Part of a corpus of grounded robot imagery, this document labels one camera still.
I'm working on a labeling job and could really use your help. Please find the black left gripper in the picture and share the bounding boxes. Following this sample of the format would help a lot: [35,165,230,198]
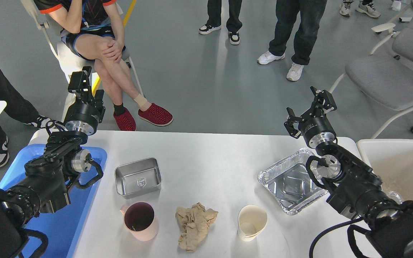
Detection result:
[64,66,105,136]

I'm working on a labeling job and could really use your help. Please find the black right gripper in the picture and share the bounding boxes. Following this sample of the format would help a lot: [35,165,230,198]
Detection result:
[284,86,337,149]

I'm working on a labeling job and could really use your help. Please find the stainless steel rectangular tin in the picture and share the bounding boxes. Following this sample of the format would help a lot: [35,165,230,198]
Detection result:
[115,157,162,199]

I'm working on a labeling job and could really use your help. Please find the pink plastic mug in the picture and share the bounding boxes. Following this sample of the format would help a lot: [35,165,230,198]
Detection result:
[120,201,159,242]

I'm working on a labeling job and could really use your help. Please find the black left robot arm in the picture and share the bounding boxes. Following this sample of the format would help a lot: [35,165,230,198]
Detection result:
[0,66,105,258]

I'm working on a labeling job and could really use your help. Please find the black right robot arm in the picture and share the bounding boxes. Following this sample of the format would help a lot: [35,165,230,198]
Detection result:
[284,87,413,258]

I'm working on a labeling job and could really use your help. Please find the white folding chair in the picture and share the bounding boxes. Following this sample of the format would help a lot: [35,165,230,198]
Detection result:
[20,0,145,120]

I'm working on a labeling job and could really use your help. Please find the seated person red shoes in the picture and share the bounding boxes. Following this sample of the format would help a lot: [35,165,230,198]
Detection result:
[34,0,173,131]

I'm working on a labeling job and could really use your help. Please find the aluminium foil tray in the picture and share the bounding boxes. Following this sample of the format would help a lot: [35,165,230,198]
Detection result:
[257,148,328,215]

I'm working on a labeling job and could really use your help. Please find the person in black trousers left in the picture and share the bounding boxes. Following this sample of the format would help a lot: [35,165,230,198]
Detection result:
[0,69,63,168]

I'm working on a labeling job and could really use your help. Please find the grey padded chair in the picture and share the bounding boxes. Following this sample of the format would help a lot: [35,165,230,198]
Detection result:
[330,18,413,139]

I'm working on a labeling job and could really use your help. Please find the standing person white sneakers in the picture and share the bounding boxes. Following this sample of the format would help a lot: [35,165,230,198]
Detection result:
[257,0,327,82]

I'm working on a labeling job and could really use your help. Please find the white plastic waste bin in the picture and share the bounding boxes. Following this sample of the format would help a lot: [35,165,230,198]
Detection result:
[357,139,413,201]

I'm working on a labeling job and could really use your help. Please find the standing person black-white sneakers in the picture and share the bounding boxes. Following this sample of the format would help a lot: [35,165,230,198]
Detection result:
[198,0,243,46]

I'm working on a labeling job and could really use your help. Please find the white paper cup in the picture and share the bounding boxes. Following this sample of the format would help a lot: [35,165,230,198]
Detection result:
[237,205,268,242]

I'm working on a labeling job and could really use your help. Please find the person grey sneakers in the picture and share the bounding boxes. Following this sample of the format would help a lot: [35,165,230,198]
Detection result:
[339,0,381,18]

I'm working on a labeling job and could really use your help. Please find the blue plastic tray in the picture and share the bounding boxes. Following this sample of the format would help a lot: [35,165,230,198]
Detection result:
[0,144,99,258]

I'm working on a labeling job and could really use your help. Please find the crumpled brown paper napkin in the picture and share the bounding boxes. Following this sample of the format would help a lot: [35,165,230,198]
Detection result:
[176,202,218,252]

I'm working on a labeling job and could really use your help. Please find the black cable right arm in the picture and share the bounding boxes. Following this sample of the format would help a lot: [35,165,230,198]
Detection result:
[309,217,363,258]

